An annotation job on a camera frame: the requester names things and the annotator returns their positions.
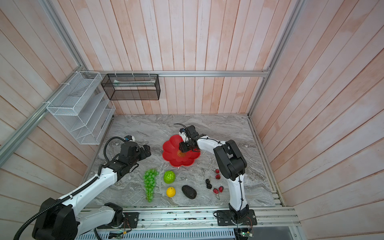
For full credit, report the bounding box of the dark blackberry pair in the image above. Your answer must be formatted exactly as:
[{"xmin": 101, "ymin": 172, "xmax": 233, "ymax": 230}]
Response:
[{"xmin": 206, "ymin": 179, "xmax": 212, "ymax": 189}]

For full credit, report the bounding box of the black corrugated cable conduit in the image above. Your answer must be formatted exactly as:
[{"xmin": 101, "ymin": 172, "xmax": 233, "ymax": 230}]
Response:
[{"xmin": 12, "ymin": 136, "xmax": 127, "ymax": 240}]

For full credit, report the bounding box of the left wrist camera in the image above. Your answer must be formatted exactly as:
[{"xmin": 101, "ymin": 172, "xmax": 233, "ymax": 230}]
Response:
[{"xmin": 124, "ymin": 135, "xmax": 136, "ymax": 142}]

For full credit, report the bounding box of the red cherry pair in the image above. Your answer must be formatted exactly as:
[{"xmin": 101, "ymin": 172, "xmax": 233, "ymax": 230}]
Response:
[
  {"xmin": 215, "ymin": 169, "xmax": 221, "ymax": 180},
  {"xmin": 213, "ymin": 186, "xmax": 224, "ymax": 200}
]

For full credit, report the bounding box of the red flower-shaped fruit bowl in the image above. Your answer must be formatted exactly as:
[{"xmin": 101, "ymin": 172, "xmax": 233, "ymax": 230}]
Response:
[{"xmin": 163, "ymin": 135, "xmax": 201, "ymax": 168}]

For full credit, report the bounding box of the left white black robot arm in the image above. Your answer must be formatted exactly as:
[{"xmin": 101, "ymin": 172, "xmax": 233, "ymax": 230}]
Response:
[{"xmin": 32, "ymin": 140, "xmax": 151, "ymax": 240}]

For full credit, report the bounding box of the aluminium front rail frame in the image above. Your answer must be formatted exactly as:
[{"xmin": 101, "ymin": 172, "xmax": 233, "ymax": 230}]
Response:
[{"xmin": 52, "ymin": 206, "xmax": 302, "ymax": 233}]

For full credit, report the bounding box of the yellow lemon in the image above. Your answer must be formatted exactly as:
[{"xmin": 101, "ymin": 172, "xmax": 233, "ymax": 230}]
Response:
[{"xmin": 166, "ymin": 187, "xmax": 176, "ymax": 198}]

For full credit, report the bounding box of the horizontal aluminium wall rail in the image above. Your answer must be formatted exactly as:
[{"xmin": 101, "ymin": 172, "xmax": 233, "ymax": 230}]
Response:
[{"xmin": 82, "ymin": 70, "xmax": 269, "ymax": 78}]

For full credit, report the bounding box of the green custard apple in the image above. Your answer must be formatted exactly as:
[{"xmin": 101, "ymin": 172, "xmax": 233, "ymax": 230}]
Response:
[{"xmin": 163, "ymin": 171, "xmax": 176, "ymax": 184}]

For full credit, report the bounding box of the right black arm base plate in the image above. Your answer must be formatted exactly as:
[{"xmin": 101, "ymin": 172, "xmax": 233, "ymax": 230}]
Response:
[{"xmin": 214, "ymin": 209, "xmax": 258, "ymax": 227}]

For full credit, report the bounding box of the black wire mesh basket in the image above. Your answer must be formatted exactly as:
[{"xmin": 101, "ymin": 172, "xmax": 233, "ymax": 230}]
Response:
[{"xmin": 101, "ymin": 73, "xmax": 161, "ymax": 101}]

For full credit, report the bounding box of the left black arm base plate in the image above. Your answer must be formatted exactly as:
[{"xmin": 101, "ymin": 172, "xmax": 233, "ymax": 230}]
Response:
[{"xmin": 97, "ymin": 212, "xmax": 139, "ymax": 230}]

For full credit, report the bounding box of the dark avocado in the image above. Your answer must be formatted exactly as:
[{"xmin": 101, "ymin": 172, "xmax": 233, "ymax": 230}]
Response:
[{"xmin": 182, "ymin": 185, "xmax": 197, "ymax": 200}]

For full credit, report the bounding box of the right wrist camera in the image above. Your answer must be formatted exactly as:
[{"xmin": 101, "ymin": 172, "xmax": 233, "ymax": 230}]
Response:
[{"xmin": 179, "ymin": 128, "xmax": 188, "ymax": 142}]

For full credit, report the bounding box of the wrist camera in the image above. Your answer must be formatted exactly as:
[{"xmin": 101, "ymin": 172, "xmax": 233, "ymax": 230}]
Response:
[
  {"xmin": 179, "ymin": 128, "xmax": 188, "ymax": 142},
  {"xmin": 124, "ymin": 135, "xmax": 136, "ymax": 142}
]

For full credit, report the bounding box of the green grape bunch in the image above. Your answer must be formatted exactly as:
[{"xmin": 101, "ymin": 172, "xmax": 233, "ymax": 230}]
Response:
[{"xmin": 143, "ymin": 169, "xmax": 159, "ymax": 203}]

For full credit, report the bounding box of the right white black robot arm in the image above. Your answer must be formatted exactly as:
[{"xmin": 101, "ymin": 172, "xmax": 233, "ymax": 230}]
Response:
[{"xmin": 179, "ymin": 125, "xmax": 249, "ymax": 219}]

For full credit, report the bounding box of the white wire mesh shelf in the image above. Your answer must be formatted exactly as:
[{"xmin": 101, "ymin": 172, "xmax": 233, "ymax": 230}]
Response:
[{"xmin": 47, "ymin": 72, "xmax": 116, "ymax": 145}]

